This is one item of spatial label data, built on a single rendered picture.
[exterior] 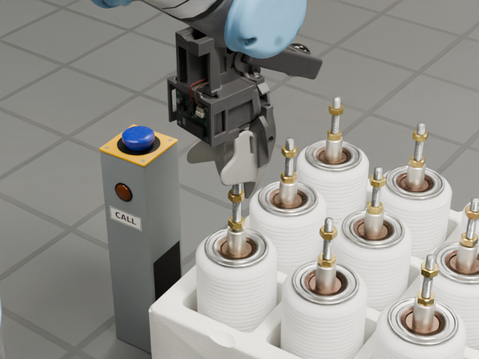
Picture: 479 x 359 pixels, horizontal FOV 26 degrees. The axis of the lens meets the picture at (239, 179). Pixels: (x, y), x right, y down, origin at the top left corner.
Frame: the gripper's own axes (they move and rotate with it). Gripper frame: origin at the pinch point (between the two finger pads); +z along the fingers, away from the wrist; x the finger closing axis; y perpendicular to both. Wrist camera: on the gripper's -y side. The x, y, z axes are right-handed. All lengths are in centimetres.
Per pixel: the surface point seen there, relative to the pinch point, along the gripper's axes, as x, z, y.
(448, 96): -33, 35, -83
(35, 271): -40, 35, 6
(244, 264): 3.2, 9.3, 2.4
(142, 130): -17.8, 1.8, 0.5
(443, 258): 17.4, 9.3, -15.5
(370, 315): 13.3, 16.7, -8.5
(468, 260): 20.4, 8.3, -16.2
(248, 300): 4.3, 13.7, 2.7
